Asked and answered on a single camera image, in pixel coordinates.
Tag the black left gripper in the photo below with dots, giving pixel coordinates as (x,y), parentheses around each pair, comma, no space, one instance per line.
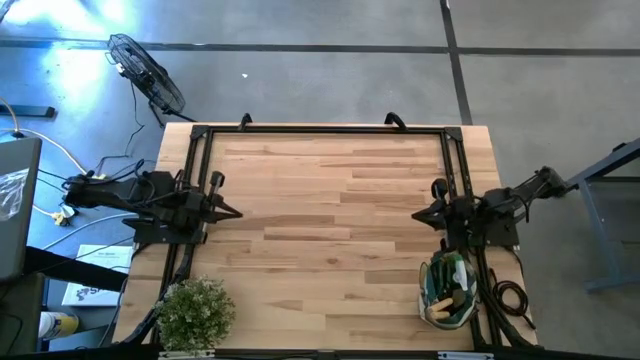
(202,212)

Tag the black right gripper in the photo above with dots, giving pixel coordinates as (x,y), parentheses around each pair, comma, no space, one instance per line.
(457,215)

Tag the green spray bottle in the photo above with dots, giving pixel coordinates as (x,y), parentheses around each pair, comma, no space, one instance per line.
(460,277)

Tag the beige green gardening bag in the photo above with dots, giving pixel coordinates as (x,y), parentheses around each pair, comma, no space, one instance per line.
(465,310)

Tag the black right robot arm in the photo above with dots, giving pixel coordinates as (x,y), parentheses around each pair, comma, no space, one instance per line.
(525,192)

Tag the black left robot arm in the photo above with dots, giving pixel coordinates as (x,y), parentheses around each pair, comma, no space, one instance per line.
(115,192)

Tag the clear plastic bag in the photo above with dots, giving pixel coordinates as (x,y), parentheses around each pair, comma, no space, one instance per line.
(10,195)

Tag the black table clamp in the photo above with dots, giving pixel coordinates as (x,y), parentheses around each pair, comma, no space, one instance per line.
(397,119)
(244,119)

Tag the artificial green potted plant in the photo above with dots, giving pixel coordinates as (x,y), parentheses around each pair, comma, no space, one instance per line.
(195,315)

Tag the white printed box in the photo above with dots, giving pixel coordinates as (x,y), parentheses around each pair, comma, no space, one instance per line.
(107,255)

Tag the white blue strip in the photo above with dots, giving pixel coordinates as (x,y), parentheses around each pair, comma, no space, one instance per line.
(465,356)

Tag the black floor fan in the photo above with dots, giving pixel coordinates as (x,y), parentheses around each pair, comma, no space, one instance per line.
(145,75)

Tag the black diagonal beam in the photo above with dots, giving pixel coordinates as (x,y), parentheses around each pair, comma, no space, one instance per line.
(75,270)

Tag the white yellow power plug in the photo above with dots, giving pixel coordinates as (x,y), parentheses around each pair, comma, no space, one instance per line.
(64,215)

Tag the grey equipment case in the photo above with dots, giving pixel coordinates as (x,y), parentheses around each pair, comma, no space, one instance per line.
(27,225)

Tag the yellow white can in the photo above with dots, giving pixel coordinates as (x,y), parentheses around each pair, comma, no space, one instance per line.
(57,325)

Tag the black floor bar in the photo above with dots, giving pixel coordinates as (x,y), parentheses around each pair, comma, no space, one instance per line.
(30,112)

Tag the dark grey cabinet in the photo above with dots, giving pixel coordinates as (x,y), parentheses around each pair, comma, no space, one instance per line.
(20,310)

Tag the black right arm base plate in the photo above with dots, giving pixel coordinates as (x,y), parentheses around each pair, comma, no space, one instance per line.
(505,237)

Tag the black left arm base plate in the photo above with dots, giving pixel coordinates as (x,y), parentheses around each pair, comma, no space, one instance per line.
(150,236)

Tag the black table frame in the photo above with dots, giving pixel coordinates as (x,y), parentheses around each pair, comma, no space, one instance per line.
(325,129)

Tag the blue grey metal bench frame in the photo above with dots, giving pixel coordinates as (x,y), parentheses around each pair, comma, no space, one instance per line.
(598,230)

